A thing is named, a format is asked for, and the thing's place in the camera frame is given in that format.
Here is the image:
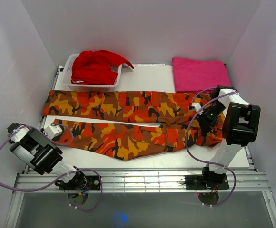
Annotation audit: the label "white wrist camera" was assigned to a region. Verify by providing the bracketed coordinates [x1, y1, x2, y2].
[41, 125, 63, 140]
[189, 103, 203, 112]

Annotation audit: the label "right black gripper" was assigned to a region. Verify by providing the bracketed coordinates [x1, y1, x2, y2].
[195, 101, 226, 137]

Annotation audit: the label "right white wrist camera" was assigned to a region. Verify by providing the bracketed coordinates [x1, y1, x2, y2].
[189, 103, 203, 112]

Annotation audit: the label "pink folded trousers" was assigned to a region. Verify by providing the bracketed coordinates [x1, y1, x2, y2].
[172, 57, 231, 93]

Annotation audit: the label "orange camouflage trousers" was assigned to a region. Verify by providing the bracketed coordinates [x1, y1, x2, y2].
[42, 90, 224, 161]

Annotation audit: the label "red garment in basket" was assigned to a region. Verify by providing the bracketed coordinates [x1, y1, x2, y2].
[71, 50, 134, 86]

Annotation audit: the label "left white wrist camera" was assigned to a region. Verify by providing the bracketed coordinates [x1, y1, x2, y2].
[41, 125, 63, 140]

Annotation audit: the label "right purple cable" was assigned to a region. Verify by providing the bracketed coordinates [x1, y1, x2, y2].
[176, 87, 238, 208]

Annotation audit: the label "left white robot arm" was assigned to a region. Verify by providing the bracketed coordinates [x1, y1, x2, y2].
[7, 123, 87, 190]

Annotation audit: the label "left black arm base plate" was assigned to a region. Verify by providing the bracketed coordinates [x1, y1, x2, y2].
[54, 175, 101, 191]

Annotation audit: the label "white plastic basket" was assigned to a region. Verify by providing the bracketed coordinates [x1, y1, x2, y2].
[60, 54, 122, 92]

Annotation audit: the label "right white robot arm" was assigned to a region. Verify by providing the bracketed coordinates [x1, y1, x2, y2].
[197, 86, 261, 189]

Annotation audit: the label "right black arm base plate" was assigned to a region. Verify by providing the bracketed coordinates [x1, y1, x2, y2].
[179, 175, 229, 190]

